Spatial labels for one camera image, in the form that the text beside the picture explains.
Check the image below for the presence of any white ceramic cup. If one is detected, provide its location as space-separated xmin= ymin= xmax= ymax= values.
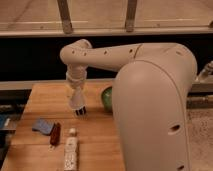
xmin=69 ymin=87 xmax=85 ymax=110

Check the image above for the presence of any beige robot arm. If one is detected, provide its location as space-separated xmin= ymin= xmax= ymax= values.
xmin=60 ymin=39 xmax=197 ymax=171

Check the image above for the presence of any black white striped eraser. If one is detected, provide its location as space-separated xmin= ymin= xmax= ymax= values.
xmin=75 ymin=106 xmax=86 ymax=116

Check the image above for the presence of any green bowl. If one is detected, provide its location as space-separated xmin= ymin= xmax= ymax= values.
xmin=101 ymin=87 xmax=112 ymax=112

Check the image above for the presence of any small white ball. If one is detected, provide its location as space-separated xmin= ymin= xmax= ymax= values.
xmin=69 ymin=128 xmax=77 ymax=136

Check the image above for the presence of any white remote control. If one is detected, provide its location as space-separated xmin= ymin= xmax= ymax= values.
xmin=64 ymin=137 xmax=78 ymax=171

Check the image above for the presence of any grey pipe fitting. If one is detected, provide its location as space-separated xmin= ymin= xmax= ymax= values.
xmin=196 ymin=60 xmax=213 ymax=82

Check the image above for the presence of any left metal window post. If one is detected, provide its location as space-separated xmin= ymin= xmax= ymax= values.
xmin=57 ymin=0 xmax=73 ymax=34

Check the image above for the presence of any metal window post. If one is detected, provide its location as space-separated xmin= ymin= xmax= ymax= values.
xmin=57 ymin=0 xmax=73 ymax=34
xmin=125 ymin=0 xmax=137 ymax=32

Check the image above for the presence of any right metal window post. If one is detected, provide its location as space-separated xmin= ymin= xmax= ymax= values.
xmin=125 ymin=0 xmax=137 ymax=32

